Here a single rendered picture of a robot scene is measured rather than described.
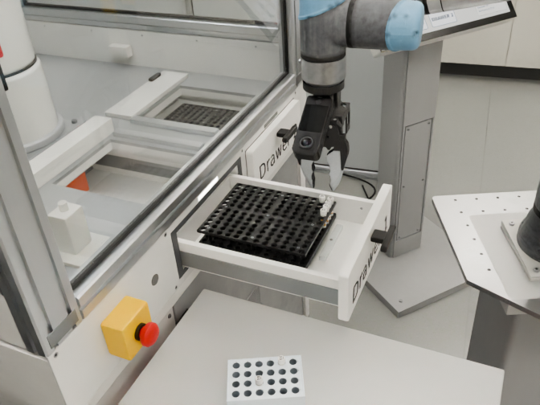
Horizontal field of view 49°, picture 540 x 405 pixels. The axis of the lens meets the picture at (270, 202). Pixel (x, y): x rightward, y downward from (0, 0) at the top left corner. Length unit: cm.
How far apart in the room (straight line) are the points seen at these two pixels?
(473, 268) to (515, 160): 196
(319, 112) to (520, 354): 72
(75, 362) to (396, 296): 149
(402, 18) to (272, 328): 59
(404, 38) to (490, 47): 306
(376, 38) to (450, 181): 206
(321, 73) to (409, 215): 140
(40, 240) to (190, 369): 39
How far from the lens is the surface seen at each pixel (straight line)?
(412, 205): 230
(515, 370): 146
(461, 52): 401
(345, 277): 98
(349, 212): 123
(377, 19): 94
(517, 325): 135
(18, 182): 78
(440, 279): 234
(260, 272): 107
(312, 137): 97
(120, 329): 96
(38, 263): 84
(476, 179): 300
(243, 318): 115
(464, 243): 134
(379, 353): 109
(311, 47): 98
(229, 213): 117
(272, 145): 142
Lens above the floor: 158
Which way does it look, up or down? 35 degrees down
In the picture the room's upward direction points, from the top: 4 degrees counter-clockwise
